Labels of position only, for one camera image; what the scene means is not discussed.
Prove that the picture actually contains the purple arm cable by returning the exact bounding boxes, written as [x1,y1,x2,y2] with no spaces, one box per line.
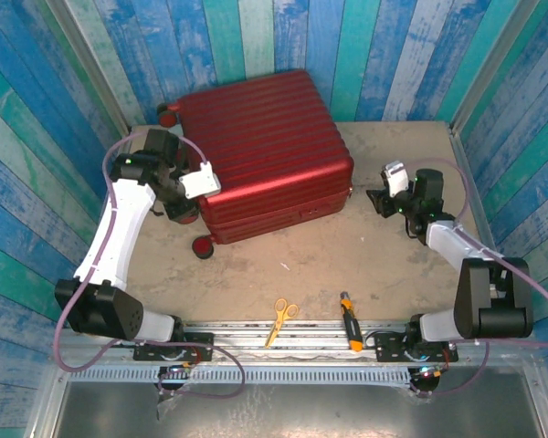
[406,157,548,400]
[53,133,247,401]

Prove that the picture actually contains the orange black screwdriver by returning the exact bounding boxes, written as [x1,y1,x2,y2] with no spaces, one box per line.
[339,290,364,354]

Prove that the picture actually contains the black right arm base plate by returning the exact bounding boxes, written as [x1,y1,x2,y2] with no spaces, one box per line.
[374,331,459,364]

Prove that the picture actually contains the shiny steel sheet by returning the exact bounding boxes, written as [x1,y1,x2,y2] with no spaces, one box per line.
[49,381,548,438]

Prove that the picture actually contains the aluminium mounting rail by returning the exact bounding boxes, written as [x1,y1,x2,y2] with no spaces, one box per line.
[49,318,543,366]

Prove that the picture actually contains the red hard-shell suitcase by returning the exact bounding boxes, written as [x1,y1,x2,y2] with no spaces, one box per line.
[156,68,355,262]

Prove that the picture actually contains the yellow handled scissors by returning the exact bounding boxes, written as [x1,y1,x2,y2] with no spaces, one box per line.
[263,297,300,349]

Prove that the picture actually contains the white slotted cable duct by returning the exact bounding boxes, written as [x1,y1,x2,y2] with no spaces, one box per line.
[67,366,415,388]

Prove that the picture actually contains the aluminium frame post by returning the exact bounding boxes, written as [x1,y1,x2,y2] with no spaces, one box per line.
[450,0,541,133]
[45,0,132,138]

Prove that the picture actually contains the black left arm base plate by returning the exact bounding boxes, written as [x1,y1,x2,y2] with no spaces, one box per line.
[132,331,216,363]

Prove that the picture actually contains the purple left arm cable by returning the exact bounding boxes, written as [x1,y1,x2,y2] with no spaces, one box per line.
[53,133,247,401]

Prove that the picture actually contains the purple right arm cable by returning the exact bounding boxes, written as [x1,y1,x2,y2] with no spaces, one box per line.
[406,157,548,400]

